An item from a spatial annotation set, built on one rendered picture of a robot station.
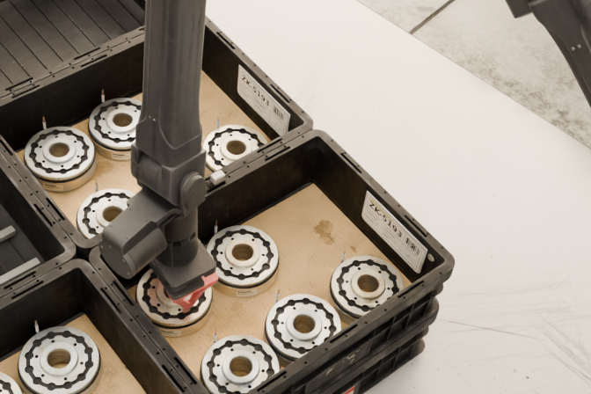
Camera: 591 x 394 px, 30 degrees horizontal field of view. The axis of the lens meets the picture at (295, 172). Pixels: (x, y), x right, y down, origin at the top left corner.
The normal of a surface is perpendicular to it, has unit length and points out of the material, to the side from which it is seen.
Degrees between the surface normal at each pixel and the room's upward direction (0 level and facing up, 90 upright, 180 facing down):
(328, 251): 0
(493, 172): 0
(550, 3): 87
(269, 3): 0
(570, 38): 87
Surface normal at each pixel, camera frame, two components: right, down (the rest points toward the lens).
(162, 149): -0.64, 0.42
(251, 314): 0.09, -0.64
